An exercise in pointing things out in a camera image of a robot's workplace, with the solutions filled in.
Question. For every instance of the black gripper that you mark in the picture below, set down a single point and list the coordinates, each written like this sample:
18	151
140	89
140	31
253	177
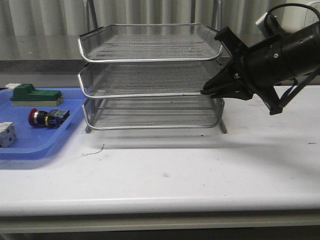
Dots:
248	73

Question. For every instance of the silver mesh tray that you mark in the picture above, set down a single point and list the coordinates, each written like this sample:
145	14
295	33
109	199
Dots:
150	43
146	79
159	112

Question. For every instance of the red emergency stop button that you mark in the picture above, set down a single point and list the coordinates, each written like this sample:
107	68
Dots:
52	119

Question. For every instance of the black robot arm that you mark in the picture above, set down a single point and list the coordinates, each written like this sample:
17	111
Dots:
276	69

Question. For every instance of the white countertop appliance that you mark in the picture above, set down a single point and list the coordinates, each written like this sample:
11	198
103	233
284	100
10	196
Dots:
296	18

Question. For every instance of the green terminal block module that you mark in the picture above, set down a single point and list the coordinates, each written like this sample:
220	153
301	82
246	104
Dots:
26	95

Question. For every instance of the grey back counter shelf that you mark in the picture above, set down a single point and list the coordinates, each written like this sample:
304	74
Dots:
44	61

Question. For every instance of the blue plastic tray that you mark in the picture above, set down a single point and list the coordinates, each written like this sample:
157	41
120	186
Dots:
32	142

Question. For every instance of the white electrical connector block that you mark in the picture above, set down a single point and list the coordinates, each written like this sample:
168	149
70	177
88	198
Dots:
7	134

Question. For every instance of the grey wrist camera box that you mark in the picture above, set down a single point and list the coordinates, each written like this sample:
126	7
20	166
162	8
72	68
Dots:
268	25

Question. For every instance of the silver metal rack frame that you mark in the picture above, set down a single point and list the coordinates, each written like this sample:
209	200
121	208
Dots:
91	20

